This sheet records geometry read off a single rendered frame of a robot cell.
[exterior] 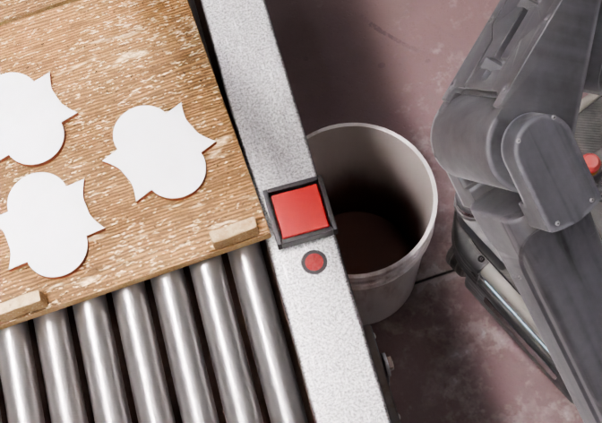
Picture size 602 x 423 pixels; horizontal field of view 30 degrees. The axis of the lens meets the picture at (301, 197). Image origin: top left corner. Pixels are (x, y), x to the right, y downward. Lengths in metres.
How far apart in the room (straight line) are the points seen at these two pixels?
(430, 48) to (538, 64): 1.89
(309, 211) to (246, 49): 0.25
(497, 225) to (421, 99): 1.79
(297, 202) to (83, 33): 0.38
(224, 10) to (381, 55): 1.05
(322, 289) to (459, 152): 0.68
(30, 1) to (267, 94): 0.35
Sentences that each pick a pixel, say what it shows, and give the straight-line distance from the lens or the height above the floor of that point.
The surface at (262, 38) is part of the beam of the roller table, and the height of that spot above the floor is 0.92.
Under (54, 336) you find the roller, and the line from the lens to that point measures 1.39.
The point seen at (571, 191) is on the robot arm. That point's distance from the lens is 0.67.
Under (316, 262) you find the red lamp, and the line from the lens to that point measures 1.37.
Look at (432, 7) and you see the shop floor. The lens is 2.61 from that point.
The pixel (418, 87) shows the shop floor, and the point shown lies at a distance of 2.51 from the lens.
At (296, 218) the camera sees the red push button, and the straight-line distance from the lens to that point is 1.38.
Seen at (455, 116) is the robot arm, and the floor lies 1.58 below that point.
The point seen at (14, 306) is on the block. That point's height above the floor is 0.96.
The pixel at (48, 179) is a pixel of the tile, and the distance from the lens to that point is 1.44.
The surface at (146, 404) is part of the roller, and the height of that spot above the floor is 0.92.
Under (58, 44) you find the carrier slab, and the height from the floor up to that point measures 0.94.
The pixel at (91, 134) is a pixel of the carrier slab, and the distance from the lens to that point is 1.46.
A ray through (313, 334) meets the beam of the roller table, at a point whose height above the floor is 0.92.
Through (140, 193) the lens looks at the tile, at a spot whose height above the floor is 0.94.
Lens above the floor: 2.20
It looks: 67 degrees down
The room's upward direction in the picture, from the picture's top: 9 degrees counter-clockwise
